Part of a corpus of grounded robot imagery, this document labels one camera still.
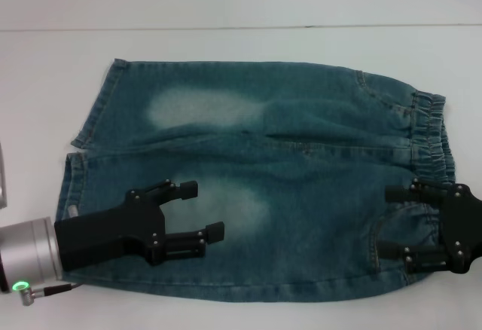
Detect dark cable with metal plug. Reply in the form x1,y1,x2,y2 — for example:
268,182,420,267
20,283,83,303

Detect blue denim shorts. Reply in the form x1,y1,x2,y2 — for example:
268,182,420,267
56,57,459,297

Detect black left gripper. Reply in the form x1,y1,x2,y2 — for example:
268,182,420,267
54,179,226,273

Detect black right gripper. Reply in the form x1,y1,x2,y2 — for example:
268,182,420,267
377,179,482,274

